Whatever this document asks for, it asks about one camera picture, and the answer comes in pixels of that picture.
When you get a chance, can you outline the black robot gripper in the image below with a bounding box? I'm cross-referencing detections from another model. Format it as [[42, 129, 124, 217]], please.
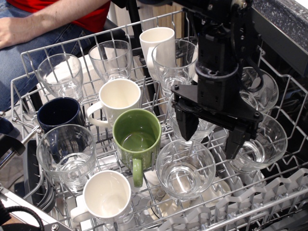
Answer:
[[171, 52, 263, 159]]

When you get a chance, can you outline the green ceramic mug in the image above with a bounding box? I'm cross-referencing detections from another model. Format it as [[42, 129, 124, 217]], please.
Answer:
[[113, 109, 162, 188]]

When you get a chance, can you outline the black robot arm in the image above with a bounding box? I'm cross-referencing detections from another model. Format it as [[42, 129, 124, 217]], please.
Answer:
[[171, 0, 263, 159]]

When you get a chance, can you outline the person's forearm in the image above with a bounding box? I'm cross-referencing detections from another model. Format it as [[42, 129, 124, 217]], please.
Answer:
[[24, 0, 109, 41]]

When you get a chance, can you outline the clear glass near tall mug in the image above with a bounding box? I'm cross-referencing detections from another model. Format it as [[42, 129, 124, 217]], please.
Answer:
[[152, 37, 198, 99]]

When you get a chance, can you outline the white mug centre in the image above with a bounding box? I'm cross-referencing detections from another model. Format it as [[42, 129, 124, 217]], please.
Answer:
[[86, 78, 141, 128]]

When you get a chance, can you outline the tall white mug back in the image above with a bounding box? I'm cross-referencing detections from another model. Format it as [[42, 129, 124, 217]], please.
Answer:
[[139, 27, 175, 81]]

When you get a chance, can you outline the white mug front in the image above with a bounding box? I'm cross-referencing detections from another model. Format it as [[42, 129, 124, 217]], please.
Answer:
[[70, 170, 131, 224]]

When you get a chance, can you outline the dark blue mug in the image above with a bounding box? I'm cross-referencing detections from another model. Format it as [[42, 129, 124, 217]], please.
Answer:
[[37, 97, 86, 133]]

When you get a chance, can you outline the person's hand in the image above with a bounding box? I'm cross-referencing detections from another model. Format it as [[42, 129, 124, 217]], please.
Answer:
[[0, 17, 28, 49]]

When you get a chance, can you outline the clear glass centre right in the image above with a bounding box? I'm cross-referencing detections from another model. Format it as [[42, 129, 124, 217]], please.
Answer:
[[167, 94, 216, 142]]

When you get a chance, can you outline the clear glass front centre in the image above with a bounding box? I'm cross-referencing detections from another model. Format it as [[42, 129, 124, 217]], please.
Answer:
[[156, 140, 216, 201]]

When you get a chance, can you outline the clear glass right front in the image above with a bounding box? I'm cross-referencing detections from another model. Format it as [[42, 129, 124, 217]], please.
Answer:
[[229, 114, 288, 173]]

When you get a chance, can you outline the clear glass right back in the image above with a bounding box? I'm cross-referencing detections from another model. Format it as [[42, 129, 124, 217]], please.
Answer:
[[240, 67, 279, 114]]

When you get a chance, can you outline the clear glass back middle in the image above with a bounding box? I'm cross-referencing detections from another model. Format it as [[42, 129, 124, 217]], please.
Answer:
[[88, 40, 132, 83]]

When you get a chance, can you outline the dark speckled countertop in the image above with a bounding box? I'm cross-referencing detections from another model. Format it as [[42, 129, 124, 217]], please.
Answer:
[[250, 0, 308, 77]]

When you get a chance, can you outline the clear glass front left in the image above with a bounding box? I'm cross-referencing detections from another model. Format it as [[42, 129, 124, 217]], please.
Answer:
[[37, 124, 96, 193]]

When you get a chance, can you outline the clear glass back left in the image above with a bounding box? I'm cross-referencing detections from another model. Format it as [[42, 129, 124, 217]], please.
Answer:
[[37, 53, 84, 103]]

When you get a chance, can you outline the black clamp with metal rod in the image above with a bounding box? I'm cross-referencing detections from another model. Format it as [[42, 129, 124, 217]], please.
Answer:
[[0, 116, 44, 169]]

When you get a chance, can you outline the person in red shirt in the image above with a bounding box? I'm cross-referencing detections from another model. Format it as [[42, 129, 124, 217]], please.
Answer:
[[0, 0, 110, 111]]

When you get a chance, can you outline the grey wire dishwasher rack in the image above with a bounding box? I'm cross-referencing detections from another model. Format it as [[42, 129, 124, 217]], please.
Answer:
[[11, 11, 308, 231]]

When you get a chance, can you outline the black cable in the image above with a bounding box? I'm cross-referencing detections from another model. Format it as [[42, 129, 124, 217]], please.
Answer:
[[0, 205, 45, 231]]

